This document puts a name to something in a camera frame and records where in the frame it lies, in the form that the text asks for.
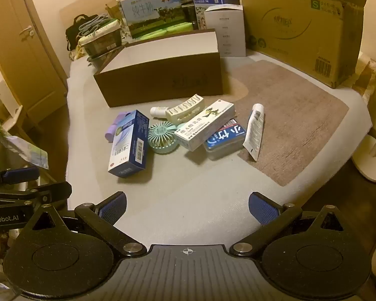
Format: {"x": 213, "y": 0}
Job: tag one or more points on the white fan stand base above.
{"x": 373, "y": 166}

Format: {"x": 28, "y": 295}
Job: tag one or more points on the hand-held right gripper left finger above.
{"x": 112, "y": 208}

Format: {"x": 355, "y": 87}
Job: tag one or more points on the white carton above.
{"x": 228, "y": 31}

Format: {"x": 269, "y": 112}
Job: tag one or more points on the printed plastic bag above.
{"x": 22, "y": 150}

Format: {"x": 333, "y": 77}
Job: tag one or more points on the green packet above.
{"x": 150, "y": 32}
{"x": 180, "y": 27}

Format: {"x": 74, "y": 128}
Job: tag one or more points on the wooden door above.
{"x": 6, "y": 22}

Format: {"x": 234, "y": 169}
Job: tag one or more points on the white pill bottle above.
{"x": 158, "y": 111}

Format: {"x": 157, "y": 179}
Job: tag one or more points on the dark storage basket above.
{"x": 101, "y": 42}

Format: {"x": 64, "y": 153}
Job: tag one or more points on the cream cloth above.
{"x": 83, "y": 42}

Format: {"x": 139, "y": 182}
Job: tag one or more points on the pasture print milk carton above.
{"x": 150, "y": 12}

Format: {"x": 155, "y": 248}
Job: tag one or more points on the purple plastic bottle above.
{"x": 111, "y": 130}

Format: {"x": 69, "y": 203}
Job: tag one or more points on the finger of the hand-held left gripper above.
{"x": 22, "y": 175}
{"x": 50, "y": 191}

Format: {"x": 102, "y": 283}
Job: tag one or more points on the blue medicine box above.
{"x": 128, "y": 144}

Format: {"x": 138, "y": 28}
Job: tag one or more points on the bundle of light blue hangers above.
{"x": 91, "y": 25}

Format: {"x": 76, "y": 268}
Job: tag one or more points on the large tan cardboard box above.
{"x": 288, "y": 22}

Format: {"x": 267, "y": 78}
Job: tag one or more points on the white wooden chair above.
{"x": 0, "y": 100}

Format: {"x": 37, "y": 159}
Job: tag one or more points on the mint handheld fan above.
{"x": 161, "y": 138}

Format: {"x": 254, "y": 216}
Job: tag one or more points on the clear case blue label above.
{"x": 222, "y": 141}

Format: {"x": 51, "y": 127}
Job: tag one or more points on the black bag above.
{"x": 73, "y": 31}

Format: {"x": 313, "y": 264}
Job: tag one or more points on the cream hair claw clip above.
{"x": 185, "y": 108}

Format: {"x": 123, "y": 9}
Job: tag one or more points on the white medicine box green print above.
{"x": 200, "y": 128}

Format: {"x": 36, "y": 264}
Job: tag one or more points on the brown rug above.
{"x": 300, "y": 125}

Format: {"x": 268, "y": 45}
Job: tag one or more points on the white tube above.
{"x": 253, "y": 131}

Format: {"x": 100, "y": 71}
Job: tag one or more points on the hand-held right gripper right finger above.
{"x": 263, "y": 208}

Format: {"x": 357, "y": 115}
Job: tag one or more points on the brown cardboard box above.
{"x": 163, "y": 78}

